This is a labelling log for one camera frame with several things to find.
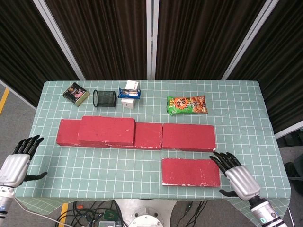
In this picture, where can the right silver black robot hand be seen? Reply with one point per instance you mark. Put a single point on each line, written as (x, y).
(243, 182)

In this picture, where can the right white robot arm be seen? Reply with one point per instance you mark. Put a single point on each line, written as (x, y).
(265, 212)

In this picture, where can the dark ribbed partition panel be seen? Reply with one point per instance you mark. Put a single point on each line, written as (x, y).
(284, 71)
(101, 37)
(23, 47)
(201, 37)

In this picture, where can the red brick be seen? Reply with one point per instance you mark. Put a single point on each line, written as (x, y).
(67, 132)
(106, 130)
(189, 171)
(148, 134)
(189, 137)

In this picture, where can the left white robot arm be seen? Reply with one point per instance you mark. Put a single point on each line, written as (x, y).
(5, 203)

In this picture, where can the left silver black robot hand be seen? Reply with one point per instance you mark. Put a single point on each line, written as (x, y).
(13, 169)

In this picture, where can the silver partition post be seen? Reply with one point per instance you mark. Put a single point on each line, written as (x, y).
(59, 40)
(251, 40)
(152, 37)

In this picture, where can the blue cookie packet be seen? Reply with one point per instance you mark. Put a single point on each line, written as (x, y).
(129, 93)

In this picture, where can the black mesh pen holder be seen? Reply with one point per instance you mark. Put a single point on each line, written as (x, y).
(105, 98)

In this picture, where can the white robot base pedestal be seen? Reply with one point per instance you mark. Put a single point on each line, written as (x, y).
(144, 212)

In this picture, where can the green checked tablecloth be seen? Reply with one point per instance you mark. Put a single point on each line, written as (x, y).
(236, 142)

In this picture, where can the green orange snack bag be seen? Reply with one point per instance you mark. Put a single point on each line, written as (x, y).
(187, 105)

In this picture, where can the black luncheon meat can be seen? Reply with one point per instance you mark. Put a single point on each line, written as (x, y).
(75, 93)

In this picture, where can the green circuit board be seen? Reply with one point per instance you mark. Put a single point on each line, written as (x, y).
(110, 215)

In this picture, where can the white carton box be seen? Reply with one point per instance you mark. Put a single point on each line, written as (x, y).
(127, 103)

